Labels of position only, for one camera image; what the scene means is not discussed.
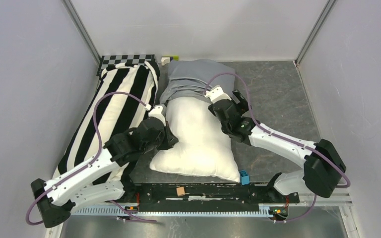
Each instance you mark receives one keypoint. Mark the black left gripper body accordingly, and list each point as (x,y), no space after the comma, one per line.
(151,145)

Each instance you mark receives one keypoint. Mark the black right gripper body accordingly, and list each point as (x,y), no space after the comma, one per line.
(224,128)

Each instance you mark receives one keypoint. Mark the grey pillowcase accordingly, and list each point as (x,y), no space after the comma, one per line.
(189,79)

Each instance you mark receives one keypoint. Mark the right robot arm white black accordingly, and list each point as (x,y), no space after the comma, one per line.
(321,167)

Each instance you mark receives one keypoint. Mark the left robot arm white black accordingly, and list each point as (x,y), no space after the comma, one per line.
(57,198)

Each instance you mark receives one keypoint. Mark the black white striped pillow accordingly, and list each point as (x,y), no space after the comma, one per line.
(117,106)

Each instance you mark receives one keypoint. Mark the orange small cube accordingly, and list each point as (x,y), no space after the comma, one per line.
(180,191)

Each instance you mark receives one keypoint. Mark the blue small box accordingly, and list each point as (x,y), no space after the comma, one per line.
(244,177)

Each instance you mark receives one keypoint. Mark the white yellow-green small block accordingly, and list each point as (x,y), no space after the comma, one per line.
(167,59)

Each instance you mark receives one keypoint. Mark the checkerboard calibration board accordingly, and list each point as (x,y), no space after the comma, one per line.
(107,60)

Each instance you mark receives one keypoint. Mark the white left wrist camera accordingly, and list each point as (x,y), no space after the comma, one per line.
(157,111)

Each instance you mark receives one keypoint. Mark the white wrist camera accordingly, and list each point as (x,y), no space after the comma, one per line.
(217,94)
(157,111)

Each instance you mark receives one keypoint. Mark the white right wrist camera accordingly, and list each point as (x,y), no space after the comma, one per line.
(217,94)

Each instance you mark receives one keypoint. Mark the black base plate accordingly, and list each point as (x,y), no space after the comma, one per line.
(205,197)

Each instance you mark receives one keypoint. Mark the right aluminium corner post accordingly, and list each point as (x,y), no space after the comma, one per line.
(315,30)

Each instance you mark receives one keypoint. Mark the aluminium corner post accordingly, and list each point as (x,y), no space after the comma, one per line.
(315,30)
(81,29)

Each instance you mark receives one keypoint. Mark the left aluminium corner post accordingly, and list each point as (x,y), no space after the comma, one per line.
(81,29)

